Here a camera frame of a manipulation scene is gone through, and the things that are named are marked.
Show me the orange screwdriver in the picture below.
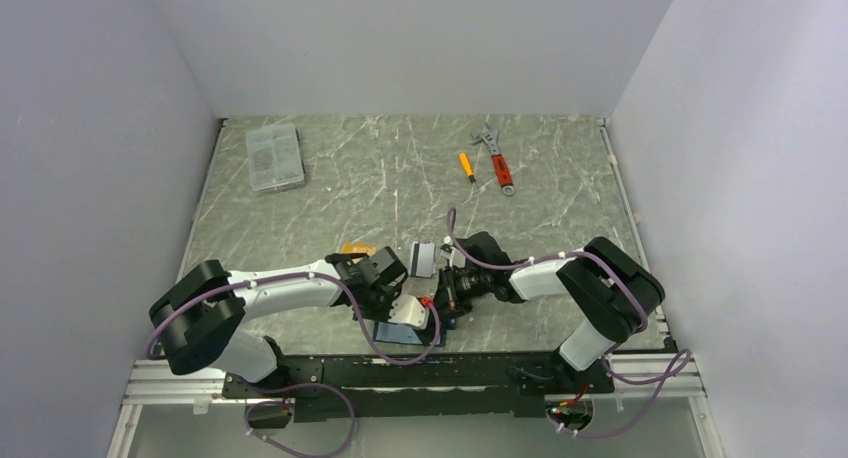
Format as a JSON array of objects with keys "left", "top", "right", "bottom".
[{"left": 459, "top": 152, "right": 478, "bottom": 190}]

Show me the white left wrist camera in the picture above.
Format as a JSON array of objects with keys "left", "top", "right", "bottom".
[{"left": 388, "top": 293, "right": 431, "bottom": 330}]

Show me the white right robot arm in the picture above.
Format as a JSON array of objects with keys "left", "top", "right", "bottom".
[{"left": 433, "top": 232, "right": 665, "bottom": 393}]

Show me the blue leather card holder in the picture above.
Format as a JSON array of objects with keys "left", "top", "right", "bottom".
[{"left": 372, "top": 322, "right": 433, "bottom": 347}]

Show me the red adjustable wrench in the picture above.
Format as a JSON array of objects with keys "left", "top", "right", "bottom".
[{"left": 471, "top": 121, "right": 515, "bottom": 197}]

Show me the clear plastic screw box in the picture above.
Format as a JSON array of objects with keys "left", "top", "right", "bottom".
[{"left": 245, "top": 123, "right": 306, "bottom": 192}]

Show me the black base frame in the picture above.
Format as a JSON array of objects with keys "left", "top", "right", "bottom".
[{"left": 222, "top": 351, "right": 615, "bottom": 423}]

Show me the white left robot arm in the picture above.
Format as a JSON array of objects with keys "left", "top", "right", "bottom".
[{"left": 148, "top": 247, "right": 408, "bottom": 398}]

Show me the gold card stack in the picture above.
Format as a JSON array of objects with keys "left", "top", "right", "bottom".
[{"left": 340, "top": 242, "right": 378, "bottom": 256}]

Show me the white card stack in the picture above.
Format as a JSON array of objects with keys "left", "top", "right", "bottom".
[{"left": 408, "top": 242, "right": 436, "bottom": 278}]

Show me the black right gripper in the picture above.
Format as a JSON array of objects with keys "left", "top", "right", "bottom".
[{"left": 427, "top": 266, "right": 491, "bottom": 325}]

